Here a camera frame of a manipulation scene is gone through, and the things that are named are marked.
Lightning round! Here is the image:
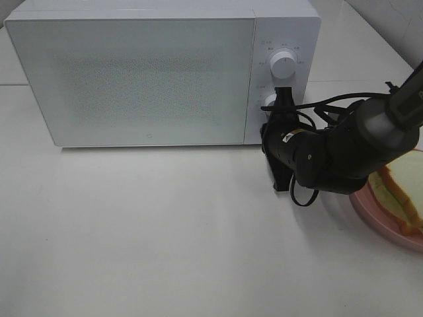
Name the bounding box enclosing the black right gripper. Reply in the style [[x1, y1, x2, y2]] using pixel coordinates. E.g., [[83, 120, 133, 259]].
[[260, 87, 317, 192]]

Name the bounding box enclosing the pink round plate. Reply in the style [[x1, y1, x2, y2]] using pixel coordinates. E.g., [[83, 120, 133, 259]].
[[349, 184, 422, 254]]

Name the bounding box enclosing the white microwave oven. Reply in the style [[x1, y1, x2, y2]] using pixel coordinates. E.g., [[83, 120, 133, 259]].
[[4, 1, 321, 147]]

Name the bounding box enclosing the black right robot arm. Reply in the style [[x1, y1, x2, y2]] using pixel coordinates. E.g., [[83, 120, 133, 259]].
[[260, 65, 422, 194]]

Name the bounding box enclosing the white microwave knob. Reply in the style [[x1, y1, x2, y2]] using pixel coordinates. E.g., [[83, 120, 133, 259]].
[[269, 49, 297, 79], [261, 94, 276, 117]]

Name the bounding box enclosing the white lower microwave knob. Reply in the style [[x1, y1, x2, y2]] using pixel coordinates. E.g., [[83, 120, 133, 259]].
[[261, 94, 276, 117]]

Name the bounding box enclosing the white microwave door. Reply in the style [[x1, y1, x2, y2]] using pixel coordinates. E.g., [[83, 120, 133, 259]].
[[6, 18, 254, 147]]

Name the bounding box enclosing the white upper microwave knob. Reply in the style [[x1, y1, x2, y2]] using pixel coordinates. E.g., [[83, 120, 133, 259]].
[[269, 49, 297, 79]]

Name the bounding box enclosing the white bread sandwich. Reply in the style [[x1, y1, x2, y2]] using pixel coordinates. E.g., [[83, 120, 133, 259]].
[[367, 149, 422, 235]]

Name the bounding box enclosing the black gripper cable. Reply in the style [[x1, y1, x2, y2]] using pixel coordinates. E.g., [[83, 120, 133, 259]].
[[289, 81, 397, 207]]

